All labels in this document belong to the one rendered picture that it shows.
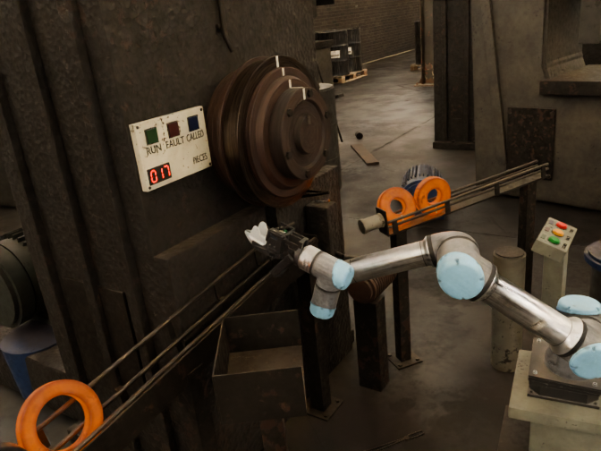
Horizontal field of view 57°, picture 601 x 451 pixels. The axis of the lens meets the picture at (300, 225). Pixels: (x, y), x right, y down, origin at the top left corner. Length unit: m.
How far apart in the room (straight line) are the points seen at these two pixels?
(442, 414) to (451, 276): 0.90
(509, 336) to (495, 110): 2.27
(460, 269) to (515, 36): 2.92
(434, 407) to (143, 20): 1.69
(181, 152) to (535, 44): 3.01
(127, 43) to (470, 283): 1.06
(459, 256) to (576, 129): 2.74
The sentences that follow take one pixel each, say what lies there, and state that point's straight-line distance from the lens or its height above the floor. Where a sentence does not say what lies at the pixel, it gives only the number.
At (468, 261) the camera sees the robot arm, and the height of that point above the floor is 0.83.
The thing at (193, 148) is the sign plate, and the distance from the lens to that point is 1.65.
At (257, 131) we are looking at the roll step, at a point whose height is 1.16.
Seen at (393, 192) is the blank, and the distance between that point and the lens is 2.25.
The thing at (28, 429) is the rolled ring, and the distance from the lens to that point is 1.40.
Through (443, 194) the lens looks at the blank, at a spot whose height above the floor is 0.72.
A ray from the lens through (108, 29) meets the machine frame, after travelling 1.50.
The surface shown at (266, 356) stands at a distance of 1.55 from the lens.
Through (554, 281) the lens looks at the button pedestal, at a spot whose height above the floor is 0.43.
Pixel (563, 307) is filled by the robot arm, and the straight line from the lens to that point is 1.78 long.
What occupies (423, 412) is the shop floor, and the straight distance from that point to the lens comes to 2.29.
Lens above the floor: 1.46
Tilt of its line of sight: 21 degrees down
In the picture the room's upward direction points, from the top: 6 degrees counter-clockwise
